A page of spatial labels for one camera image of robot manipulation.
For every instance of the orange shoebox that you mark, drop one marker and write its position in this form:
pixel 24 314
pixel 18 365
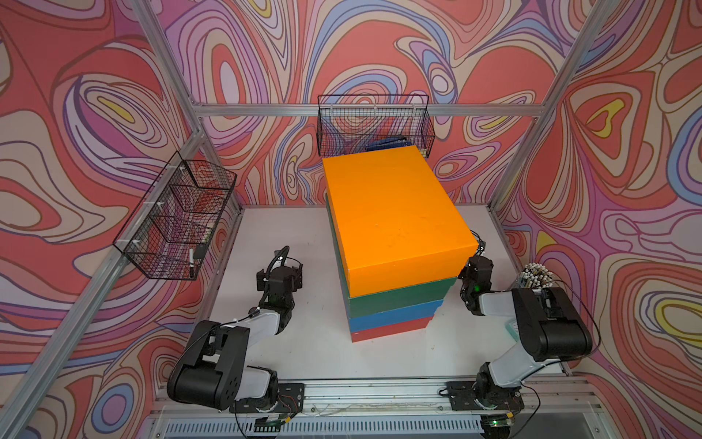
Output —
pixel 394 223

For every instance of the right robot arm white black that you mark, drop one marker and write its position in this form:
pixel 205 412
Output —
pixel 549 328

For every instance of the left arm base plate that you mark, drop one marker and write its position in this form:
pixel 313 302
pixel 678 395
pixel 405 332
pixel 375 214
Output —
pixel 285 398

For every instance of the green shoebox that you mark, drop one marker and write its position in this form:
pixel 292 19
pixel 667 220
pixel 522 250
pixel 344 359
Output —
pixel 391 301

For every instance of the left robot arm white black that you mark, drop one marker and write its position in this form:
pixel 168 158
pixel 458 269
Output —
pixel 213 372

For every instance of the blue tool in basket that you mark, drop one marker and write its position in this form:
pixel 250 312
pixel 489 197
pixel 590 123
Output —
pixel 389 143

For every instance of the black wire basket back wall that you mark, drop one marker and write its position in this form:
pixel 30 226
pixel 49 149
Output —
pixel 348 123

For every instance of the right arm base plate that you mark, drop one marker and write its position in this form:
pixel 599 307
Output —
pixel 467 396

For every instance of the red shoebox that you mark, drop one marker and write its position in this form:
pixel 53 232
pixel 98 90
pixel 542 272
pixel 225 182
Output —
pixel 389 330

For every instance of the small teal clock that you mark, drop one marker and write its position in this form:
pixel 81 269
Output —
pixel 512 329

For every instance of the cup of pencils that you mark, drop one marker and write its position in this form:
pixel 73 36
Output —
pixel 535 276

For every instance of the black wire basket left wall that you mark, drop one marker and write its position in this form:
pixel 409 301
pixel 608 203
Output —
pixel 181 209

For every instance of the aluminium front rail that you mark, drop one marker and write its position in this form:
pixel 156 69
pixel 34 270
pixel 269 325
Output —
pixel 547 407

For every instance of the black wire basket wall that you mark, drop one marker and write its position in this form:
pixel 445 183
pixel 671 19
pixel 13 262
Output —
pixel 181 209
pixel 348 123

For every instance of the blue shoebox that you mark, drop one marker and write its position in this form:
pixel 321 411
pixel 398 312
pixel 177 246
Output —
pixel 393 317

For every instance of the marker pen in basket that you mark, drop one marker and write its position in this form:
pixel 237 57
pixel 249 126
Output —
pixel 191 263

